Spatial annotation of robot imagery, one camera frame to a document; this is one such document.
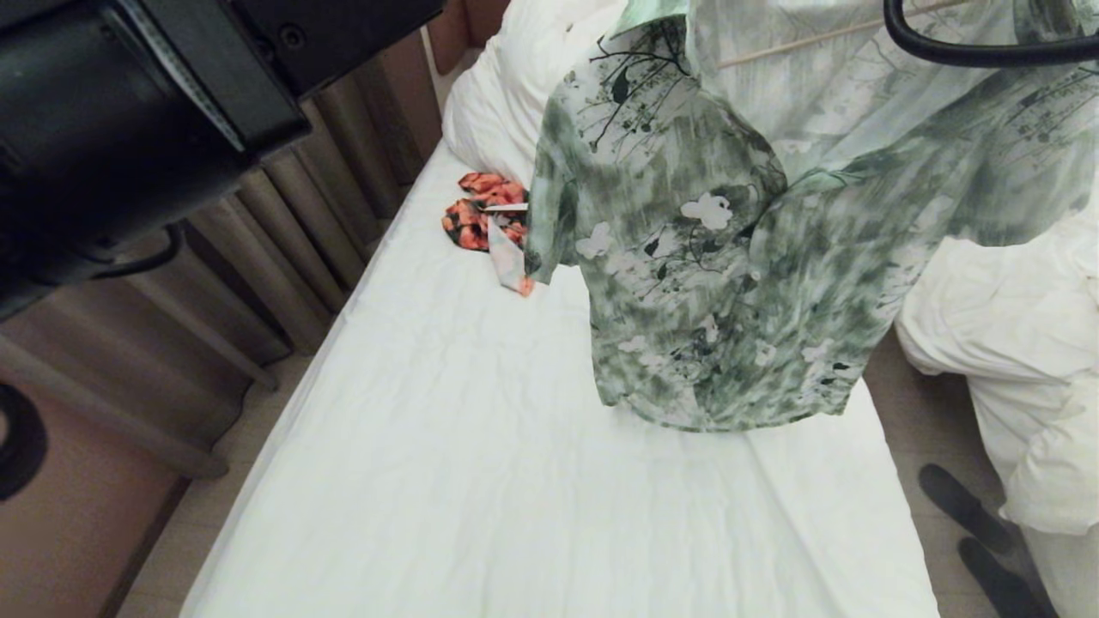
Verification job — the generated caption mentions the white bed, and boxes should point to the white bed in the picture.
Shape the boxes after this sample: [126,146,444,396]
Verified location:
[180,142,942,618]

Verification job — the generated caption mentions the orange and black patterned cloth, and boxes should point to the orange and black patterned cloth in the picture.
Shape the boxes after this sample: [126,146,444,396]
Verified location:
[441,172,536,298]

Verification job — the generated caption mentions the brown headboard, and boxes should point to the brown headboard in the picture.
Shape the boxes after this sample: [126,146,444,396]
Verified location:
[426,0,513,76]

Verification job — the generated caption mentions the green floral shirt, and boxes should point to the green floral shirt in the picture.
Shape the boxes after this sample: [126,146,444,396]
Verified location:
[524,0,1099,433]

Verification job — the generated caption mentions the white pillow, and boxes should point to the white pillow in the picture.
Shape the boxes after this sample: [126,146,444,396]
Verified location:
[441,0,638,186]

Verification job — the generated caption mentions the white duvet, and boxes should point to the white duvet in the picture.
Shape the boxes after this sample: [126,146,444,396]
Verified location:
[893,193,1099,618]

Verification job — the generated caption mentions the black cable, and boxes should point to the black cable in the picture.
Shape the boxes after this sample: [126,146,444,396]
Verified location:
[89,223,184,282]
[883,0,1099,69]

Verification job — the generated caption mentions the black round object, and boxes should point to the black round object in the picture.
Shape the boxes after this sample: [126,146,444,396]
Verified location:
[0,384,49,503]

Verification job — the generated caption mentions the beige curtain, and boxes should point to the beige curtain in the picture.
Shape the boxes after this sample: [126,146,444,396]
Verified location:
[0,34,440,482]

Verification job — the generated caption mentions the wooden hanger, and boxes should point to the wooden hanger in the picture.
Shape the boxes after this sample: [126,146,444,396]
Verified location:
[718,0,975,70]

